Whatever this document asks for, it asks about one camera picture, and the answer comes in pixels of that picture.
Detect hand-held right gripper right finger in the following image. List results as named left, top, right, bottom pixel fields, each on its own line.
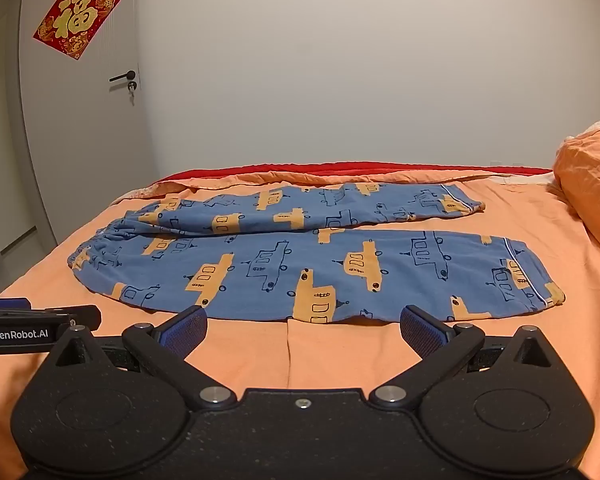
left=369, top=304, right=564, bottom=410

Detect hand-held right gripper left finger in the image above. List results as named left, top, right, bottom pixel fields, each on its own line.
left=44, top=304, right=238, bottom=410

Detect blue car print pants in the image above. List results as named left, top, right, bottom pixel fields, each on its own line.
left=67, top=182, right=567, bottom=324

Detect orange bed sheet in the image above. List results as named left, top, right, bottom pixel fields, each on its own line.
left=0, top=162, right=600, bottom=480

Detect white door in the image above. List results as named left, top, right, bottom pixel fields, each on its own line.
left=17, top=0, right=162, bottom=247

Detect orange pillow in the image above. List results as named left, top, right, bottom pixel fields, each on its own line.
left=552, top=127, right=600, bottom=261

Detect red door poster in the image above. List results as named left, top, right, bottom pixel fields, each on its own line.
left=32, top=0, right=121, bottom=61

